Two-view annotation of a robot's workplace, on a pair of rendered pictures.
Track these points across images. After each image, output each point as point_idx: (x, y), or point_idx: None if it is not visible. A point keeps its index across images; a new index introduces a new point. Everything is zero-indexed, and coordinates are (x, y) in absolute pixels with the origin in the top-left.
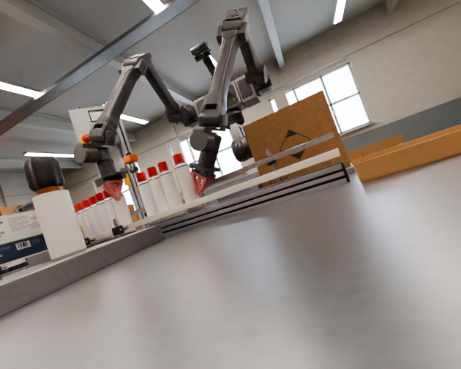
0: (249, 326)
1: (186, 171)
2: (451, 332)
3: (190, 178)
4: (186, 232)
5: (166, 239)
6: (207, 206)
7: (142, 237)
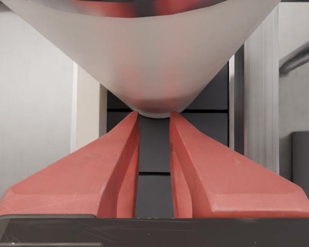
0: None
1: (60, 47)
2: None
3: (127, 90)
4: (30, 104)
5: (7, 24)
6: None
7: None
